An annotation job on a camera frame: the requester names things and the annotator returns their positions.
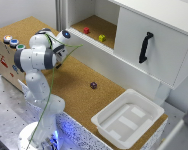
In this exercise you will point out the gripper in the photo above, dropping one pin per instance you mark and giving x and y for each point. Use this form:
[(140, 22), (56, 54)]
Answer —
[(61, 53)]

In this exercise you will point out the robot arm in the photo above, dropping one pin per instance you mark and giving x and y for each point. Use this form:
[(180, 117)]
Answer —
[(35, 60)]

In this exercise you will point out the white cabinet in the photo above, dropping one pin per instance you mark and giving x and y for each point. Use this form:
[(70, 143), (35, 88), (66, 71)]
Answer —
[(94, 58)]

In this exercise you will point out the pink block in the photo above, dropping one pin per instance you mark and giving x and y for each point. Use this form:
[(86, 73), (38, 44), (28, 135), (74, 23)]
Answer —
[(86, 30)]

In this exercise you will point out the green button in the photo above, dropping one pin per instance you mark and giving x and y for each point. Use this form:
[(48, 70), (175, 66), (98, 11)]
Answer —
[(20, 47)]

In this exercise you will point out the yellow block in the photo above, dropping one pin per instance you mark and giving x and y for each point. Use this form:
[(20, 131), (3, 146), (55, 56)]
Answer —
[(102, 38)]

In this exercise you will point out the purple block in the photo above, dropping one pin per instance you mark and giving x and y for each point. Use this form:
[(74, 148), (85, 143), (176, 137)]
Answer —
[(93, 85)]

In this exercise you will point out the blue button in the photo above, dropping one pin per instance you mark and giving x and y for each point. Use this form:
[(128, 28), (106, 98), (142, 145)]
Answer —
[(14, 42)]

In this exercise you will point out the red button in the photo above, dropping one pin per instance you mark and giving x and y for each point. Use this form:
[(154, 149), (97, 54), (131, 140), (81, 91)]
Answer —
[(7, 38)]

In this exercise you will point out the white plastic box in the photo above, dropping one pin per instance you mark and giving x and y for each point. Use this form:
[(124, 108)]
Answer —
[(127, 118)]

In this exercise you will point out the white sliding door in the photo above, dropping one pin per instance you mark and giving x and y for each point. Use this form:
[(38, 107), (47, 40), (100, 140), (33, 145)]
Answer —
[(167, 56)]

